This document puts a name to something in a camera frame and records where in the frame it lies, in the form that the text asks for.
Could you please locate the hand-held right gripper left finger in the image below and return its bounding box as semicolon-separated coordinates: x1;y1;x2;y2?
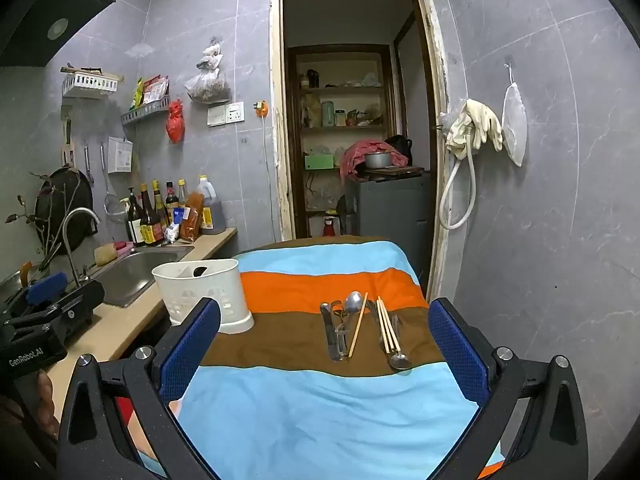
57;297;221;480

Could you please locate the dark pump bottle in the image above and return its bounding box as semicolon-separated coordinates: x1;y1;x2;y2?
125;187;145;246

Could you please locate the white hose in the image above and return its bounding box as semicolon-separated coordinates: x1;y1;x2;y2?
439;130;478;231

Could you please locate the person's left hand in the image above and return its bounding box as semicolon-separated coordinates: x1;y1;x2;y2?
36;370;62;437

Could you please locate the metal spoon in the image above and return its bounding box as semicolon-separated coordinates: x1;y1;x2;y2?
342;291;364;348
370;302;412;371

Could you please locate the white wall basket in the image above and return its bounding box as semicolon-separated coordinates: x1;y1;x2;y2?
61;72;124;99

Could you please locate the wooden cutting board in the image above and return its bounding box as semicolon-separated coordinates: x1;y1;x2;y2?
367;165;426;177

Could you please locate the white plastic utensil holder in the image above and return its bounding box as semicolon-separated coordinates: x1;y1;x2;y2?
151;258;255;335

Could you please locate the striped blanket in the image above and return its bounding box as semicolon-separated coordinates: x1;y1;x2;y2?
135;237;506;480

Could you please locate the grey wall shelf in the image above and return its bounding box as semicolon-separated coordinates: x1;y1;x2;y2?
120;95;171;126

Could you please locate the orange spice packet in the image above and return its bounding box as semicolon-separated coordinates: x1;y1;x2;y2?
180;192;205;241

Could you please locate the large soy sauce bottle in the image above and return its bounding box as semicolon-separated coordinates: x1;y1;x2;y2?
139;183;162;246

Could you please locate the clear plastic bag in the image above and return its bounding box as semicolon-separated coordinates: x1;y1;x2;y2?
184;42;232;106

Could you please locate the red plastic bag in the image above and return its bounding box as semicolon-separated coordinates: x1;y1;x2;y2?
166;100;186;144

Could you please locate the red snack packet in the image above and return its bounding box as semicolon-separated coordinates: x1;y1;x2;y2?
142;75;170;103

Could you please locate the steel faucet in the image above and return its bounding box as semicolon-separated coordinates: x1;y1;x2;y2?
62;207;101;286

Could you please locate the wooden rolling pin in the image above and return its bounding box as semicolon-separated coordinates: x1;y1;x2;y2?
60;66;125;83

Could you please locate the steel sink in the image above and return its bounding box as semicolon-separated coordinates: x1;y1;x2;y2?
92;245;195;308

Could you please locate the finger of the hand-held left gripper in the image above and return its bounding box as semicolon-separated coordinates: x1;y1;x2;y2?
10;280;106;346
4;272;71;316

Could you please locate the grey cabinet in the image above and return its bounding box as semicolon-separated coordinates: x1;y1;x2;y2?
345;170;432;281

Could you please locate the hanging kitchen knife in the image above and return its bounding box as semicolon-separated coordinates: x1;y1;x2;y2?
60;105;76;166

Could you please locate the dark oil jug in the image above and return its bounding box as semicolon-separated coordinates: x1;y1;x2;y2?
195;175;227;235

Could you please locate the wooden shelf unit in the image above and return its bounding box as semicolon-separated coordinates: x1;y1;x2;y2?
286;44;401;238

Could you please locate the black wok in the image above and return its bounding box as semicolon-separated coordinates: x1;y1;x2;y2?
34;166;98;253

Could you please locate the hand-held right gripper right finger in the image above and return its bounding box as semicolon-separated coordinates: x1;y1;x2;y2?
425;297;588;480

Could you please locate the pink cloth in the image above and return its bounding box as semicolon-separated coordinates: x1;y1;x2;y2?
340;140;408;183

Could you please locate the black range hood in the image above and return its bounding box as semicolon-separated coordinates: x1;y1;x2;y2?
0;0;121;67

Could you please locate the white mesh strainer bag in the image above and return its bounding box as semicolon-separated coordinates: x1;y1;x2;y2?
501;62;528;167

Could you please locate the cream rubber glove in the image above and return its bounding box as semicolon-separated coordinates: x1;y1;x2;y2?
445;110;473;161
465;99;503;153

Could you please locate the metal skimmer strainer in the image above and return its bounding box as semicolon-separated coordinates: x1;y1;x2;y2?
100;142;123;223

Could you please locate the metal table knife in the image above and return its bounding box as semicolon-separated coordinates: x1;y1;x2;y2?
320;302;343;362

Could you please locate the wooden door frame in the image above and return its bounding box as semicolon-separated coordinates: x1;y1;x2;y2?
269;0;468;301

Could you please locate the yellow neck sauce bottle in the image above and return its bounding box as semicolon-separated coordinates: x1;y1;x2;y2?
151;180;170;233

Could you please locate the black bag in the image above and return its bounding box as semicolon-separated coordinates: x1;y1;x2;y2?
384;135;413;166

